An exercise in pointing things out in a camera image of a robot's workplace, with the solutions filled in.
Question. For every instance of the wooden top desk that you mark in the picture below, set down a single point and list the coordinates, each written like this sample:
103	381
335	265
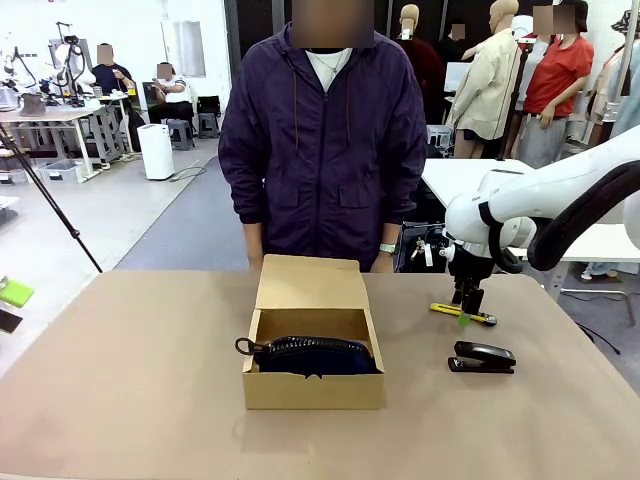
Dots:
45	116

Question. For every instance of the person's left forearm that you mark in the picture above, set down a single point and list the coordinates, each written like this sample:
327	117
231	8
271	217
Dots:
391	234

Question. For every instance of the white wall panel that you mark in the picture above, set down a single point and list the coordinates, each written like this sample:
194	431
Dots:
184	47

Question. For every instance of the mannequin in beige coat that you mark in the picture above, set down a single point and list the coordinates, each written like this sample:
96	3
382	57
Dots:
487	85

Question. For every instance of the white air purifier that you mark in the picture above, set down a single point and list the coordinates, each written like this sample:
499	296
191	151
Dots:
156	152

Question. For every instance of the brown cardboard box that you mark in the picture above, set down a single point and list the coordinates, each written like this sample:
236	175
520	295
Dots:
312	390

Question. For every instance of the black tripod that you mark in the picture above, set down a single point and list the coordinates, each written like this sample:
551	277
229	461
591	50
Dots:
50	200

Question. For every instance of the person's right hand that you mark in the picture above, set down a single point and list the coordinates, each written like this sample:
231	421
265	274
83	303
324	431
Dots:
255	260

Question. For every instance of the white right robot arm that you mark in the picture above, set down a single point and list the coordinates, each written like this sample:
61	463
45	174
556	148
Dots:
550	185

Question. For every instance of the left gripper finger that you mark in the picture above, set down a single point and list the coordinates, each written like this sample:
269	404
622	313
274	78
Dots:
15	292
7	320

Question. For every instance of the seated person dark shirt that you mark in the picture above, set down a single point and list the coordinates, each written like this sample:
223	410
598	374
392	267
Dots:
112	75

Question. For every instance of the silver wristwatch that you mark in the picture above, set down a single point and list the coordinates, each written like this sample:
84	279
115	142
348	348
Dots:
387	248

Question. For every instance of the black bag with keys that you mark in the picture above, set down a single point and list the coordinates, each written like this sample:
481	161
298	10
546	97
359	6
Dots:
425	250

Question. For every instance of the person's right forearm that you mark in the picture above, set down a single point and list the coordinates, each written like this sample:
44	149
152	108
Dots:
253	234

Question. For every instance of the figure in red shirt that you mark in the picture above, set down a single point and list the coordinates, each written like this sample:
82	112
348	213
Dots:
557	80

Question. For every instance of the grey stool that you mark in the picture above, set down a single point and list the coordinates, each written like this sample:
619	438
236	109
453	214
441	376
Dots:
208	127
181	135

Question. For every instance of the person in purple jacket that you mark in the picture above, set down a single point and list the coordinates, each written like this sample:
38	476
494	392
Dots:
325	150

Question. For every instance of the navy blue pencil case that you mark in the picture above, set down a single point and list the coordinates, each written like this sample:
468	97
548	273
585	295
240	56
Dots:
320	357

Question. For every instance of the mannequin in dark red top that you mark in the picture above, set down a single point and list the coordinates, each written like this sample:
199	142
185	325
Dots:
425	70

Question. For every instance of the person's left hand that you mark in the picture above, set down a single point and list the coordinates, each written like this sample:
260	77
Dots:
384	262

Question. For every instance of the black stapler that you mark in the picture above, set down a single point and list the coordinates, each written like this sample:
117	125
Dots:
482	352

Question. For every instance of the person in black clothes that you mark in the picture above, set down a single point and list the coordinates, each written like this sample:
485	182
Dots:
454	50

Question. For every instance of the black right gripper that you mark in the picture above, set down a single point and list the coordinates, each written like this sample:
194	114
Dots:
470	270

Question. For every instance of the yellow utility knife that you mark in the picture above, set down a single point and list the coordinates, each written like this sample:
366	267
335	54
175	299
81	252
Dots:
442	308

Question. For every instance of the clear plastic bin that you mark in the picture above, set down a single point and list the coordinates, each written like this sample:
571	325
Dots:
61	171

